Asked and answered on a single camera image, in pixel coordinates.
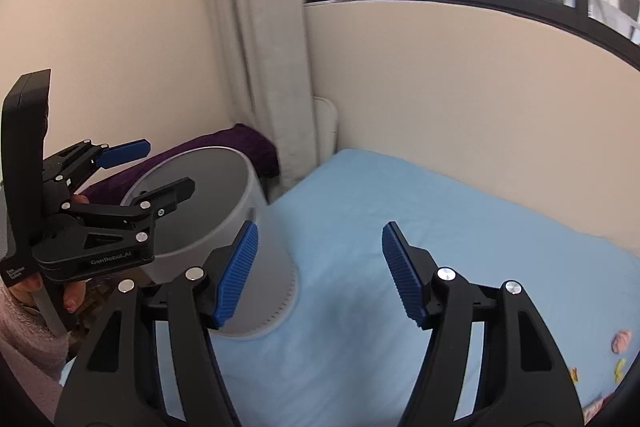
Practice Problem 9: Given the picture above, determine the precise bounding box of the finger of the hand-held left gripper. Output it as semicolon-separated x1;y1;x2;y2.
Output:
62;177;196;233
42;138;152;195

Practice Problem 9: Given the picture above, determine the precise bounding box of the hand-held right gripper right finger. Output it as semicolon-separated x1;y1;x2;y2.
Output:
382;221;586;427

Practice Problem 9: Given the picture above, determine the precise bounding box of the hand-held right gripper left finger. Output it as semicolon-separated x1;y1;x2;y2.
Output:
54;221;259;427

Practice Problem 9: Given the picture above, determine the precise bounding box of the round white bin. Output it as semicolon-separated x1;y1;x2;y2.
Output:
121;146;298;342

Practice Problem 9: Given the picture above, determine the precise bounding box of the person's left forearm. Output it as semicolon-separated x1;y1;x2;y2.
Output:
0;292;71;408

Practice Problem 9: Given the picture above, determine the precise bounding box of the person's left hand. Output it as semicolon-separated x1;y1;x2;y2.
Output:
9;278;86;323

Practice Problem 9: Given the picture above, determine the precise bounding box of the purple cloth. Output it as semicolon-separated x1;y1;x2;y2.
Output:
80;123;280;208

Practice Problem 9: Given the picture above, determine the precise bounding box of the blue bed sheet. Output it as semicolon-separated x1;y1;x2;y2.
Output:
60;149;631;427

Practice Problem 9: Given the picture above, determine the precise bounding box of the white panel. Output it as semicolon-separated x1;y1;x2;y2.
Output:
312;96;340;168

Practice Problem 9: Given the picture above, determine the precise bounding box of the white curtain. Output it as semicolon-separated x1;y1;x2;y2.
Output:
207;0;321;202

